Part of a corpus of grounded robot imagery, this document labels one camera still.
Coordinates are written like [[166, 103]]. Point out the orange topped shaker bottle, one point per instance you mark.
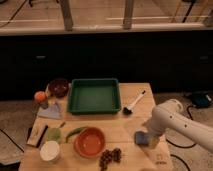
[[41, 98]]

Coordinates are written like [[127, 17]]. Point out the dark blue floor device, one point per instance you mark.
[[201, 100]]

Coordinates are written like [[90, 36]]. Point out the white cup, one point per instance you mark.
[[50, 151]]

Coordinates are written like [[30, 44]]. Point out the green pear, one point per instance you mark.
[[54, 134]]

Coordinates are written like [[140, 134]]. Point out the black and beige eraser block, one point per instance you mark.
[[36, 135]]

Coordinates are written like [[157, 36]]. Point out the blue sponge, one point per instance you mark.
[[140, 138]]

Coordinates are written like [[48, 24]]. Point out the orange bowl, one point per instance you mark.
[[90, 142]]

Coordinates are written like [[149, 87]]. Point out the light blue cloth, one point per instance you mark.
[[52, 112]]

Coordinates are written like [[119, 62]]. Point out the dark red bowl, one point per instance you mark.
[[58, 87]]

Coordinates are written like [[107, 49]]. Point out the green plastic tray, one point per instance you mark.
[[94, 96]]

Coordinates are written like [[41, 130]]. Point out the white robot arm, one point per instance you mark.
[[168, 115]]

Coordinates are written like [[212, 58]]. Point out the black white dish brush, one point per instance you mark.
[[128, 110]]

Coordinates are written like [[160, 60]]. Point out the bunch of dark grapes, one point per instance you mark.
[[108, 157]]

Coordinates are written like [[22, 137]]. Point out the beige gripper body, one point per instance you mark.
[[151, 141]]

